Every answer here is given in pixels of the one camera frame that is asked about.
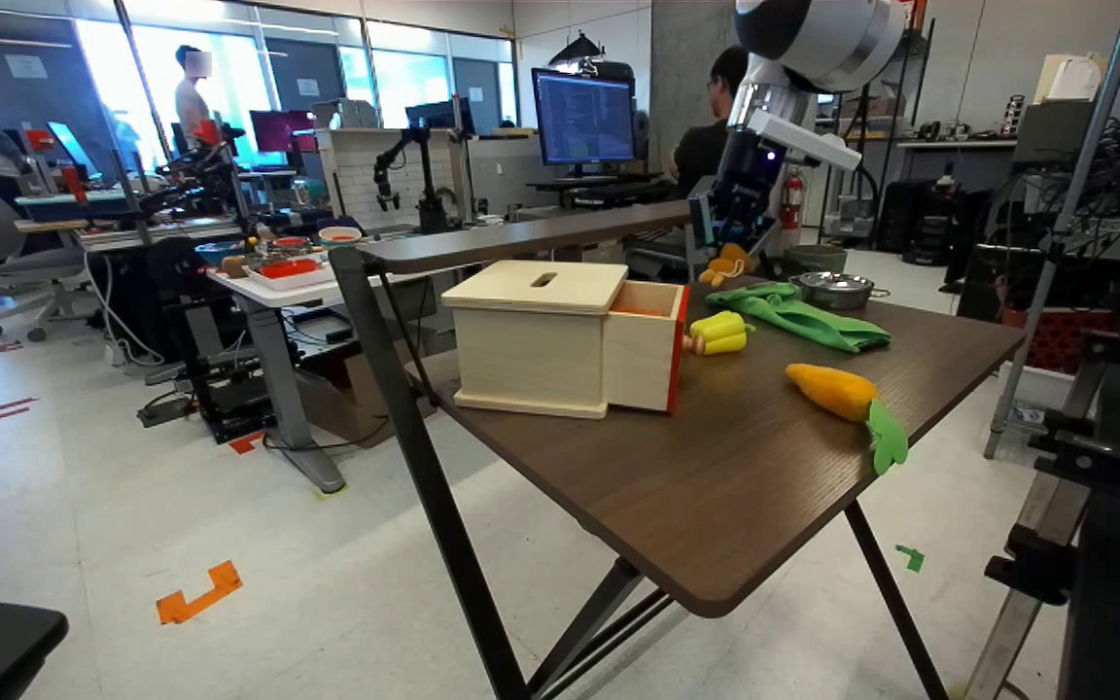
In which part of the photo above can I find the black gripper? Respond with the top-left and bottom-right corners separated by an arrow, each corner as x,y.
707,129 -> 784,249

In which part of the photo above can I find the brown orange plush toy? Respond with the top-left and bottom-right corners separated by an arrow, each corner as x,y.
698,240 -> 754,288

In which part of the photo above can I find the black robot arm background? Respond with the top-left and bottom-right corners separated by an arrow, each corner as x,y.
373,129 -> 457,232

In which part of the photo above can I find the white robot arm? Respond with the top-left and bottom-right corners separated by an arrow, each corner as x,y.
707,0 -> 909,245

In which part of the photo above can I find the seated person in black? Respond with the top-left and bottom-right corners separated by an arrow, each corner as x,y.
671,47 -> 745,195

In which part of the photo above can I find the green cloth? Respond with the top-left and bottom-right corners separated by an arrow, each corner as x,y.
707,279 -> 890,355

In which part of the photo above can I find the yellow plush toy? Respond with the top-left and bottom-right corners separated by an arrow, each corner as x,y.
686,310 -> 749,355

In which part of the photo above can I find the silver metal pot lid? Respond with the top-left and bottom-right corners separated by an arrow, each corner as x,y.
798,272 -> 874,310

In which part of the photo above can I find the computer monitor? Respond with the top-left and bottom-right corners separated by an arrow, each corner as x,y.
531,71 -> 635,166

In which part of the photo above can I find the orange carrot plush toy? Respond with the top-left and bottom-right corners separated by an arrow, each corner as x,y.
784,362 -> 909,473

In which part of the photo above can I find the wooden box with red drawer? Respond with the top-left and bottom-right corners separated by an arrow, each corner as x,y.
443,262 -> 686,421

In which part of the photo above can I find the brown folding table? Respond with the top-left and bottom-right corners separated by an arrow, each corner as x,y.
325,199 -> 1027,700

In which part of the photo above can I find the white work table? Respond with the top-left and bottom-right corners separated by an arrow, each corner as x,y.
204,254 -> 347,494

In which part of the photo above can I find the standing person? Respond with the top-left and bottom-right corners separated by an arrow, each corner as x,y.
176,43 -> 217,151

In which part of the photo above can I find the orange floor marker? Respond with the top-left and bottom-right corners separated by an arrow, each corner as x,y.
156,560 -> 242,626

